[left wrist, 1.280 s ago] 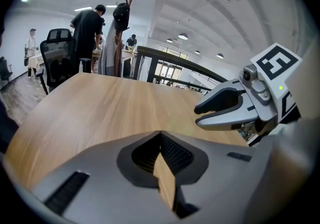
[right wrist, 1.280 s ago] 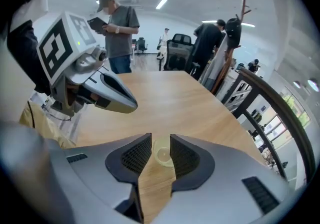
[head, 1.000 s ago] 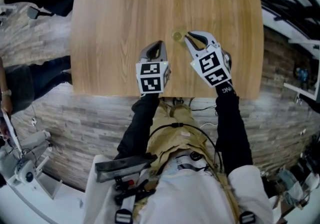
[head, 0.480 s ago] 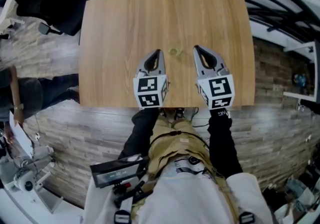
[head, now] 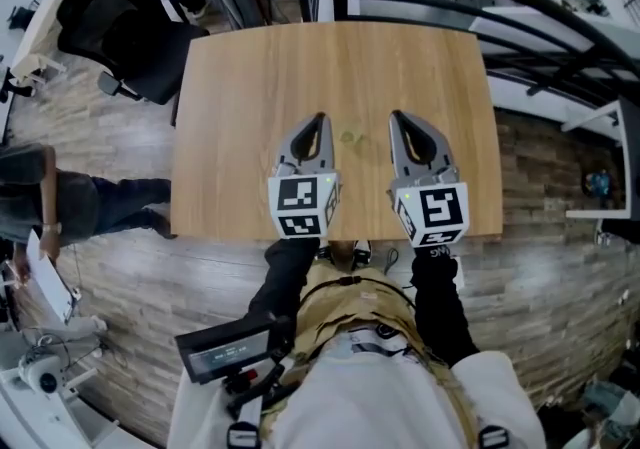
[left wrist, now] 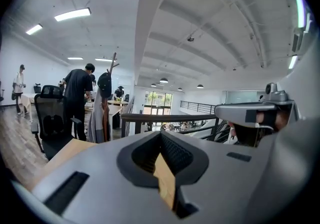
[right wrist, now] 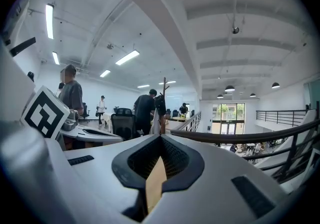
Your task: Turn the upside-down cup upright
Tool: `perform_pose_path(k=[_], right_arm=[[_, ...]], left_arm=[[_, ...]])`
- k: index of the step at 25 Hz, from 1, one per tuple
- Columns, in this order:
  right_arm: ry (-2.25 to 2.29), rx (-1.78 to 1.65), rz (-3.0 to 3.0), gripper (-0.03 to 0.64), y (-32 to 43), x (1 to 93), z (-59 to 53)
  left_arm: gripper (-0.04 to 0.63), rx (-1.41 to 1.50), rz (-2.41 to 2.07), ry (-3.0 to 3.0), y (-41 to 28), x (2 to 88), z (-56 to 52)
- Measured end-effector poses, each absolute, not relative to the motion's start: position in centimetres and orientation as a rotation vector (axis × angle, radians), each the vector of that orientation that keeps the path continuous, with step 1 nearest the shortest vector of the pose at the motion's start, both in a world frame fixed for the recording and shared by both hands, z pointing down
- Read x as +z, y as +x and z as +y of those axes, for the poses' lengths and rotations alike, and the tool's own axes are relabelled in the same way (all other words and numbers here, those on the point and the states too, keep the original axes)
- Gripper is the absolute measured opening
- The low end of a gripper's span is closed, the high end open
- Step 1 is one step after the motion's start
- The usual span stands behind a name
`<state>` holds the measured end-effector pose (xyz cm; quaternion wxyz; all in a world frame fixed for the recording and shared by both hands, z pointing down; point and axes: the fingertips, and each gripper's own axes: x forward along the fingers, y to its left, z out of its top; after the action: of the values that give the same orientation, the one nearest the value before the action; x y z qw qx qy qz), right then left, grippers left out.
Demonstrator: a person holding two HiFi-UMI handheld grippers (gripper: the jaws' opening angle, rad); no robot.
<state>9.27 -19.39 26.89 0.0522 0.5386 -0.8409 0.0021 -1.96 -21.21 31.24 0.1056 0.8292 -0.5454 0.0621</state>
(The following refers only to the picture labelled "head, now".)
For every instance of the person's left forearm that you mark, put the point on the person's left forearm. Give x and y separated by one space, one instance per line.
282 282

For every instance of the white clipboard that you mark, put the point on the white clipboard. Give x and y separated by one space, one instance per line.
52 277

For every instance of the white side desk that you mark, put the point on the white side desk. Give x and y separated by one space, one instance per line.
627 157

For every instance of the person's right forearm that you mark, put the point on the person's right forearm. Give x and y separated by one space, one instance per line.
442 307

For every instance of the small beige block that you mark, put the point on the small beige block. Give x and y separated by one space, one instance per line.
348 137

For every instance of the person's khaki trousers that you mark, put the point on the person's khaki trousers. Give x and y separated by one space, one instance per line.
350 302

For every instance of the small round black camera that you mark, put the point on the small round black camera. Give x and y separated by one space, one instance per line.
386 331

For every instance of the small blue green object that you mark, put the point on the small blue green object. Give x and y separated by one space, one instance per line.
597 183

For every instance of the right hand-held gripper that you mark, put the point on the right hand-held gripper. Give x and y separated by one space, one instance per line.
440 209

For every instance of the black office chair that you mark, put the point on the black office chair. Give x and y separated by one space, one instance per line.
135 47

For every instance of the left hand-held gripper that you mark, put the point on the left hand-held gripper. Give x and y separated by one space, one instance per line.
300 199

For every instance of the black monitor screen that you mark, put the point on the black monitor screen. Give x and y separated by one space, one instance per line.
230 349

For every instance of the person's white shirt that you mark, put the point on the person's white shirt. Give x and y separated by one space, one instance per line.
375 407

